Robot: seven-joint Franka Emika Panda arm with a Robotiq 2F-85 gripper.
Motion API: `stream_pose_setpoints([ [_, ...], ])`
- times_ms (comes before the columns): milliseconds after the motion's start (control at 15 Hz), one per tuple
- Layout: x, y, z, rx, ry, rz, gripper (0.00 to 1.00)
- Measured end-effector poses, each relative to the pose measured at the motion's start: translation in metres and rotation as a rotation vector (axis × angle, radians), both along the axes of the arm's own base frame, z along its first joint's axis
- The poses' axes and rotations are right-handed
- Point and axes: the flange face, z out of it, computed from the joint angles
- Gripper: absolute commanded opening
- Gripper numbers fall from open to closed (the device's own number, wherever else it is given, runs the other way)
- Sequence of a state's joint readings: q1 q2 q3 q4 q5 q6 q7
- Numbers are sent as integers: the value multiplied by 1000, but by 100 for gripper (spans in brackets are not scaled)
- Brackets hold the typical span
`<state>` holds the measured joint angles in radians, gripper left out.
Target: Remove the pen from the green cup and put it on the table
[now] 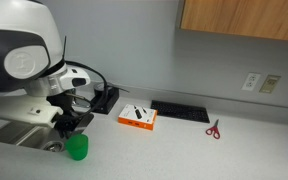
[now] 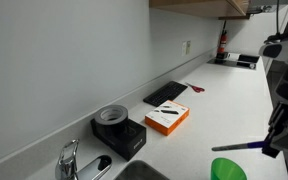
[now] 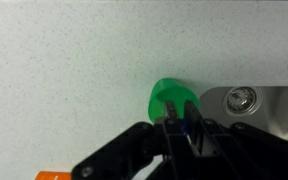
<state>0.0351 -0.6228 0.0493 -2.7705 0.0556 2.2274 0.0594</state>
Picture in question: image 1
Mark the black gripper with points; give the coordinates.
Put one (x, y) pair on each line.
(71, 121)

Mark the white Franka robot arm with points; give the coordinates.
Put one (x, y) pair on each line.
(20, 53)

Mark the green plastic cup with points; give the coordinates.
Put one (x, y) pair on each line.
(77, 148)

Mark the chrome faucet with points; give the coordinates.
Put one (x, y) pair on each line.
(80, 100)

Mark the stainless steel sink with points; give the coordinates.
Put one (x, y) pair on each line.
(20, 136)

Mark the orange and white product box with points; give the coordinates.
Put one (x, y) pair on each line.
(137, 116)

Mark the black keyboard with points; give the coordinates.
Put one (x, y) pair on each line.
(180, 111)

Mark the grey duct tape roll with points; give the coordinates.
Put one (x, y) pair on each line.
(99, 87)

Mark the white wall outlet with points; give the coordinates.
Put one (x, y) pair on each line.
(250, 81)

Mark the beige wall plate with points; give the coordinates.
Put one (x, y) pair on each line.
(270, 84)

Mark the wooden wall cabinet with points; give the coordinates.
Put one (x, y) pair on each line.
(244, 16)

